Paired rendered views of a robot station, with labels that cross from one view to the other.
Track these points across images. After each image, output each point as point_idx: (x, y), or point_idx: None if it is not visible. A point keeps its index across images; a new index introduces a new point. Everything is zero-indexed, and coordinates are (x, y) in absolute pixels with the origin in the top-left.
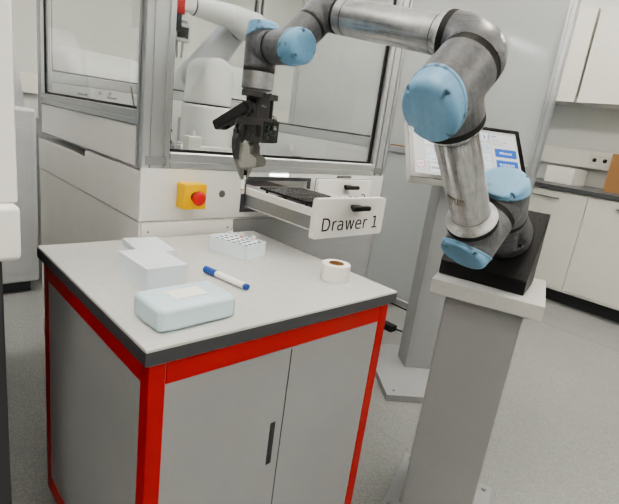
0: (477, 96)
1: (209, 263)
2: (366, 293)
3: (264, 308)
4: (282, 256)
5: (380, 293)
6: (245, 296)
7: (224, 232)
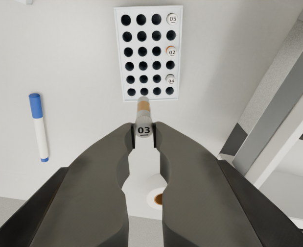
0: None
1: (65, 70)
2: (148, 213)
3: (34, 186)
4: (191, 110)
5: (159, 218)
6: (34, 164)
7: (164, 7)
